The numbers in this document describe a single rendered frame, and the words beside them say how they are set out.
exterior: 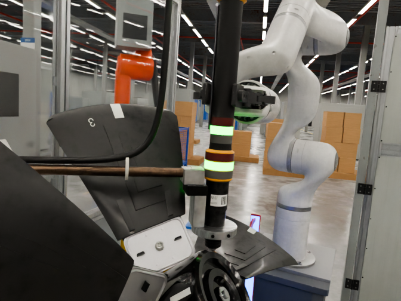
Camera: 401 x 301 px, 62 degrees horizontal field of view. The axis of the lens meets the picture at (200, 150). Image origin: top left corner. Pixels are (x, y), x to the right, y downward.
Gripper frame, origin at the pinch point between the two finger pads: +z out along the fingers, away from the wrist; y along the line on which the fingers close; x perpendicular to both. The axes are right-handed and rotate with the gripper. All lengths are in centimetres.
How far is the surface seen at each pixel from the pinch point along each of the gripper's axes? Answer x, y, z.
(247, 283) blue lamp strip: -46, 0, -35
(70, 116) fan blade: -4.9, 23.7, 4.7
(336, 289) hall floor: -142, -36, -251
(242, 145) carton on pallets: -82, 212, -903
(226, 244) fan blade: -27.4, 0.9, -12.9
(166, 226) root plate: -19.7, 5.6, 4.4
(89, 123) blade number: -5.9, 21.1, 3.3
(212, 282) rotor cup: -23.2, -3.7, 10.1
